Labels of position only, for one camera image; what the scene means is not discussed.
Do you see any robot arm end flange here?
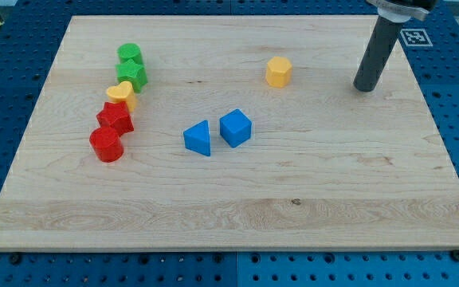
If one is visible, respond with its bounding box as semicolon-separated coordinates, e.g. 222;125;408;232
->
366;0;437;23

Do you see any blue cube block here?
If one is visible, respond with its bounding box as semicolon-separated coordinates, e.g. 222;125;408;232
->
219;109;252;147

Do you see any yellow hexagon block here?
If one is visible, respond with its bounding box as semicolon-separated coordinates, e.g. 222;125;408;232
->
265;57;292;88

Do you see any blue triangle block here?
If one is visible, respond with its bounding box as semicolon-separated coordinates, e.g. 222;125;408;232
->
183;120;211;156

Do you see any wooden board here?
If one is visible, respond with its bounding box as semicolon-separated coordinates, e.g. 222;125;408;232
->
0;15;459;252

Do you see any red star block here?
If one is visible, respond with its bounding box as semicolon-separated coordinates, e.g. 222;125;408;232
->
96;102;134;136

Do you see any yellow heart block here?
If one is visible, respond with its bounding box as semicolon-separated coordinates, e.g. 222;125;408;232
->
106;81;137;112

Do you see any green star block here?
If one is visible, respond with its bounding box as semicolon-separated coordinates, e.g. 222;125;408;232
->
116;59;148;93

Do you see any red cylinder block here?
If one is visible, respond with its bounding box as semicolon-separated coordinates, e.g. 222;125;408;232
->
89;127;124;163

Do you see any green cylinder block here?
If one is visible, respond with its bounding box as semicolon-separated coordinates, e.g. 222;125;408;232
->
116;43;143;65

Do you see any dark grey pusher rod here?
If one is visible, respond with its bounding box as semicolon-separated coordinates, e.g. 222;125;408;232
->
353;16;403;92

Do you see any fiducial marker tag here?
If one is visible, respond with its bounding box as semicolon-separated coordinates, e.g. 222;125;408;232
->
400;29;433;47

